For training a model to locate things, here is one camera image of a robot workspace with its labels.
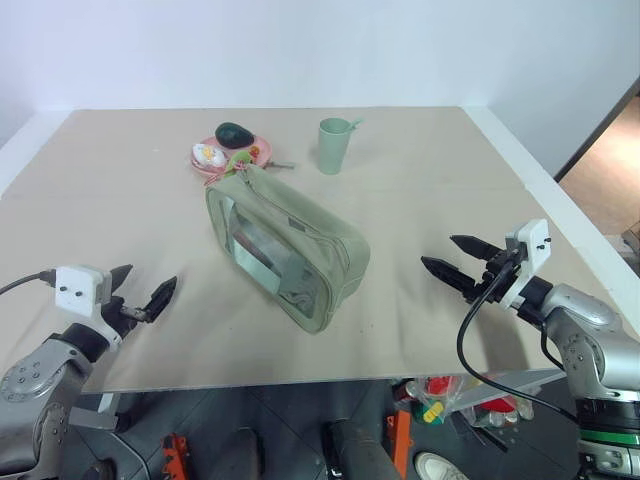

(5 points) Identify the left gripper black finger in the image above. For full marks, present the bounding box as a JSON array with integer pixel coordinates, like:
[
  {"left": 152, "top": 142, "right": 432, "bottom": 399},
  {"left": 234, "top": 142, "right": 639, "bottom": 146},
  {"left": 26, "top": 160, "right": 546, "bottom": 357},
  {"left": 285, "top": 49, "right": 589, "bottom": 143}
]
[
  {"left": 110, "top": 263, "right": 136, "bottom": 302},
  {"left": 144, "top": 275, "right": 179, "bottom": 326}
]

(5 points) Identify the white sneaker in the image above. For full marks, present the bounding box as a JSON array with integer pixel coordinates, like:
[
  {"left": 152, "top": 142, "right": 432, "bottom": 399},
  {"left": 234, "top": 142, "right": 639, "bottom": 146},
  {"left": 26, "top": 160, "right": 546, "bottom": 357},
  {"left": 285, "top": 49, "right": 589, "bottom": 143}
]
[{"left": 414, "top": 450, "right": 484, "bottom": 480}]

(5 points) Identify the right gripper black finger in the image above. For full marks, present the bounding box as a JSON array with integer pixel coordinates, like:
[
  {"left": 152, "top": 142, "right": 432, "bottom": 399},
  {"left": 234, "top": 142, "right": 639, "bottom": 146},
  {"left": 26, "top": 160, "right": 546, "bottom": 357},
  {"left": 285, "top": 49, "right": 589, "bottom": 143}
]
[
  {"left": 449, "top": 234, "right": 502, "bottom": 262},
  {"left": 420, "top": 255, "right": 477, "bottom": 300}
]

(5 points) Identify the dark rounded shape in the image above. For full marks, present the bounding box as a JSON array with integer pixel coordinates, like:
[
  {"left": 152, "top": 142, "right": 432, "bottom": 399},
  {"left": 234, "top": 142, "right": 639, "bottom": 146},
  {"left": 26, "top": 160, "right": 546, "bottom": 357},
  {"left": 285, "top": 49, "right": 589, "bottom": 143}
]
[{"left": 325, "top": 418, "right": 403, "bottom": 480}]

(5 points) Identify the clear bag of colourful toys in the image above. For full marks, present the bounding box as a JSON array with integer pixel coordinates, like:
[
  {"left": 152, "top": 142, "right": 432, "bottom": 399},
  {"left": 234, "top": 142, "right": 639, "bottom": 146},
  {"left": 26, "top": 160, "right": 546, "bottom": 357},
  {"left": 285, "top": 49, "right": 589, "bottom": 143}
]
[{"left": 405, "top": 376, "right": 470, "bottom": 427}]

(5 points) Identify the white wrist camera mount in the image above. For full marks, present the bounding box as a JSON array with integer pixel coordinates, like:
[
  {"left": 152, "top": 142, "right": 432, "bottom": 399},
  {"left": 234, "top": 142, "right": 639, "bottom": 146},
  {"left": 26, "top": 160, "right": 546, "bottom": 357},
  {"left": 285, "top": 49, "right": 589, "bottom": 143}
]
[
  {"left": 53, "top": 266, "right": 124, "bottom": 352},
  {"left": 503, "top": 218, "right": 552, "bottom": 309}
]

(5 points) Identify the orange black clamp tool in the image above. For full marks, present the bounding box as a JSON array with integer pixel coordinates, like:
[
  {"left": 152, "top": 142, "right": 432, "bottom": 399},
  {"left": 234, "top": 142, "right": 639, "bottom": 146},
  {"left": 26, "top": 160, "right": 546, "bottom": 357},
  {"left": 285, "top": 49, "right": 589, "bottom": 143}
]
[{"left": 385, "top": 408, "right": 414, "bottom": 477}]

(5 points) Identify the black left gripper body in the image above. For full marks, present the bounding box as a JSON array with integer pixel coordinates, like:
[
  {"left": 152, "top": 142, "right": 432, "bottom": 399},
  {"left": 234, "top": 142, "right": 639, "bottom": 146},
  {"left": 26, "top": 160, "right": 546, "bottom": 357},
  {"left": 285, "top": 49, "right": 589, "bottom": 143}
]
[{"left": 99, "top": 294, "right": 152, "bottom": 345}]

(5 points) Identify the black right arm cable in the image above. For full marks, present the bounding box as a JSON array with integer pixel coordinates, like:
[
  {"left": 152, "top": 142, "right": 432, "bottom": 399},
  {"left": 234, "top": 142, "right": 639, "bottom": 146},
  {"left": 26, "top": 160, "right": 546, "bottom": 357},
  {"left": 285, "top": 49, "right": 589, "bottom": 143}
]
[{"left": 456, "top": 257, "right": 584, "bottom": 424}]

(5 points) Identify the sage green toiletry bag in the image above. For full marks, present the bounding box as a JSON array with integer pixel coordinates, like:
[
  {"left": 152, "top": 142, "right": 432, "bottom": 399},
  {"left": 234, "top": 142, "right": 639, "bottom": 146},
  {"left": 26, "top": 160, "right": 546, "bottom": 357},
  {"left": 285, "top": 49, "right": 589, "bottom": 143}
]
[{"left": 204, "top": 164, "right": 372, "bottom": 337}]

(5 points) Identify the grey metal table bracket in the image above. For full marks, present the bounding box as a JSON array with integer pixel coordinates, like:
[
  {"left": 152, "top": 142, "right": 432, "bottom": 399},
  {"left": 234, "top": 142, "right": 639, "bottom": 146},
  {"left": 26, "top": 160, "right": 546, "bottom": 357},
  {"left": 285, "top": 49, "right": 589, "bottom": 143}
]
[{"left": 68, "top": 391, "right": 122, "bottom": 432}]

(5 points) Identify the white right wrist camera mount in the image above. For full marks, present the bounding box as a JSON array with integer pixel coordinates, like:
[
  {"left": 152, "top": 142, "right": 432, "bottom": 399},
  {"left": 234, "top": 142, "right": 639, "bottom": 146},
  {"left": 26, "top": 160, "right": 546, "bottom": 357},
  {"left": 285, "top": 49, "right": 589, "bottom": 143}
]
[{"left": 503, "top": 218, "right": 552, "bottom": 309}]

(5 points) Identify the dark green toy avocado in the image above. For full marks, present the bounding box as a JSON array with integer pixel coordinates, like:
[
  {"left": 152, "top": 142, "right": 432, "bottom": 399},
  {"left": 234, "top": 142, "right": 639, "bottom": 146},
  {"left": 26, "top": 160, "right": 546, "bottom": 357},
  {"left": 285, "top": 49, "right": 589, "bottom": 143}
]
[{"left": 214, "top": 121, "right": 257, "bottom": 150}]

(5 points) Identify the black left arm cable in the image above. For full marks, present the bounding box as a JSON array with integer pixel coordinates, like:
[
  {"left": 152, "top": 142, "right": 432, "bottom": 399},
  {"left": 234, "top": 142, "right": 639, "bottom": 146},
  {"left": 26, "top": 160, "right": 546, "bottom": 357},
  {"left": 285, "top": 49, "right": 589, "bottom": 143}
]
[{"left": 0, "top": 269, "right": 59, "bottom": 297}]

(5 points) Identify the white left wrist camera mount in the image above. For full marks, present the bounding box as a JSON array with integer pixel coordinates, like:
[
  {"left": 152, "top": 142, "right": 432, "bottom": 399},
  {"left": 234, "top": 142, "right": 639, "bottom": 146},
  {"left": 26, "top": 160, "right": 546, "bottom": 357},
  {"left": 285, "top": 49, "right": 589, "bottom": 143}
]
[{"left": 53, "top": 266, "right": 124, "bottom": 352}]

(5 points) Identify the pale green plastic cup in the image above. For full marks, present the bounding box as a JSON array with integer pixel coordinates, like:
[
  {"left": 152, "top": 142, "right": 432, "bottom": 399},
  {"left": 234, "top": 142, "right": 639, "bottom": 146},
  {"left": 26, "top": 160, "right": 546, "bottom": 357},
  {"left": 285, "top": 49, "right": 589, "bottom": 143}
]
[{"left": 318, "top": 117, "right": 352, "bottom": 176}]

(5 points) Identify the green plush zipper charm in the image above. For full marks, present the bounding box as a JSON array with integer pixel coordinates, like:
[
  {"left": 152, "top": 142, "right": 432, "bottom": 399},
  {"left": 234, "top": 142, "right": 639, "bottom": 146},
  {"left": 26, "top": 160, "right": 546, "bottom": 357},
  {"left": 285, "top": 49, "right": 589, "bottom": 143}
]
[{"left": 204, "top": 149, "right": 258, "bottom": 189}]

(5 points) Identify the white yellow toy egg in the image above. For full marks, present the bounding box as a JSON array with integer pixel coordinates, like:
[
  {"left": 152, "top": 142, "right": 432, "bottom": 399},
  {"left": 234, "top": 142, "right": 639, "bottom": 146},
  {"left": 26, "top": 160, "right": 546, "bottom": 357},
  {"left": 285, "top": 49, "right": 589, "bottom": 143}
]
[{"left": 193, "top": 143, "right": 227, "bottom": 169}]

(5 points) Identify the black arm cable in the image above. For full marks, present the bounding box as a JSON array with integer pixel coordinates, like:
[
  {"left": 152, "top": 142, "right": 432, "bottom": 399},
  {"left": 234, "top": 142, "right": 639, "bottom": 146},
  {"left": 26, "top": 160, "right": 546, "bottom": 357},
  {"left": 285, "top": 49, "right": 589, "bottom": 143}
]
[
  {"left": 0, "top": 269, "right": 59, "bottom": 297},
  {"left": 456, "top": 257, "right": 584, "bottom": 424}
]

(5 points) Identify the pink plastic plate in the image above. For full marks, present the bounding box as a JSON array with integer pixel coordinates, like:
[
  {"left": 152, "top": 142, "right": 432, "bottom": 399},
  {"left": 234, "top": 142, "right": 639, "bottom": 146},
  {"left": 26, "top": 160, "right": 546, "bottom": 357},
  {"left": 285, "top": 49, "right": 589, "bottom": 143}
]
[{"left": 190, "top": 135, "right": 274, "bottom": 177}]

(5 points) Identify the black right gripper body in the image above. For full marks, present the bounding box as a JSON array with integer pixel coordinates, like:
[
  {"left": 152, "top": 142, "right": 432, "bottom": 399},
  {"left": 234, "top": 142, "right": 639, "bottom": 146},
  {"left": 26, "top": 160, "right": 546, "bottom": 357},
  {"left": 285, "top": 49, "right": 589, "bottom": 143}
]
[{"left": 466, "top": 247, "right": 524, "bottom": 306}]

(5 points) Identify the clear bag with red toy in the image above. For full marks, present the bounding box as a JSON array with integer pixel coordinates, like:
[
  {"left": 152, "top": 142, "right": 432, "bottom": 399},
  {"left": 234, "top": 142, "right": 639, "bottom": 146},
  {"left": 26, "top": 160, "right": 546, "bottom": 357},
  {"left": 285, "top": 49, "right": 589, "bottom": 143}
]
[{"left": 469, "top": 393, "right": 537, "bottom": 432}]

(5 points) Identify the grey metal table rail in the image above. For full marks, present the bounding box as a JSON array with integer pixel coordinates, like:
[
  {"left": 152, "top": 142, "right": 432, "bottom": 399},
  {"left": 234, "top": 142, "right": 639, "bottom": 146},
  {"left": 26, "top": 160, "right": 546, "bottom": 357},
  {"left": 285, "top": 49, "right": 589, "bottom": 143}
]
[{"left": 448, "top": 369, "right": 567, "bottom": 417}]

